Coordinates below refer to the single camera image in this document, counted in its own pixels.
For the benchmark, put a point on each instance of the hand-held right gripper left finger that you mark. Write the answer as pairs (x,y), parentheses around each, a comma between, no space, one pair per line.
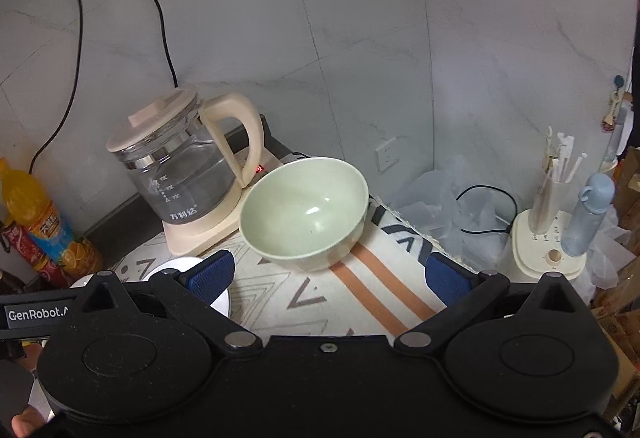
(212,277)

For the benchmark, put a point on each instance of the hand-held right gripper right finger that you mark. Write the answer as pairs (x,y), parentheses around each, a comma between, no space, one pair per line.
(446,282)

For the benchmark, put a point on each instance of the blue baby bottle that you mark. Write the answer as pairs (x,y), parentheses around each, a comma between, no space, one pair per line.
(587,218)

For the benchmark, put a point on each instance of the person's left hand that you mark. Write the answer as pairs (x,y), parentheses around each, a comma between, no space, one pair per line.
(27,425)

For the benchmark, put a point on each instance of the orange juice bottle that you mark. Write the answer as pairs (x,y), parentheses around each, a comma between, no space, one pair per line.
(42,218)

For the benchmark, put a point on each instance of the cup of white straws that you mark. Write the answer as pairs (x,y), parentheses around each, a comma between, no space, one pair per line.
(550,188)

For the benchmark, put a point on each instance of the clear spray bottle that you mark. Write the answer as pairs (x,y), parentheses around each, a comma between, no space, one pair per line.
(617,137)

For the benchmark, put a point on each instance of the small white wall socket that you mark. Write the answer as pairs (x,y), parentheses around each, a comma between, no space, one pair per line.
(387,154)

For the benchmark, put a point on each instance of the red drink can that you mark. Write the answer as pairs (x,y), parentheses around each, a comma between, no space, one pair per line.
(20,253)

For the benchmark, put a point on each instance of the cardboard boxes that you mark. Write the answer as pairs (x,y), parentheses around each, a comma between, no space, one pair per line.
(622,318)

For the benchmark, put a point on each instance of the pale green bowl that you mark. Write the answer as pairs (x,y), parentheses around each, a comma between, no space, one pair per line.
(300,213)

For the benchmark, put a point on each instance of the white plate with blue rim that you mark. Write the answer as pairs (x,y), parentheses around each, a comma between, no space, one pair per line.
(222,303)

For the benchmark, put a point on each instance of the patterned table cloth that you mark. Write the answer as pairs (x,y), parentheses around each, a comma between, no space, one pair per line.
(300,298)

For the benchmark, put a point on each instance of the clear plastic bags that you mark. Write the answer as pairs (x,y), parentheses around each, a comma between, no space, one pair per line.
(430,198)

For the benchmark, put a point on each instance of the hanging wall ornament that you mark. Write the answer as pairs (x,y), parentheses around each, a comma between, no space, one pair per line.
(614,105)

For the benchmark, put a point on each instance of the cream bottle warmer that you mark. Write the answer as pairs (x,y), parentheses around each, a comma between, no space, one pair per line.
(530,248)

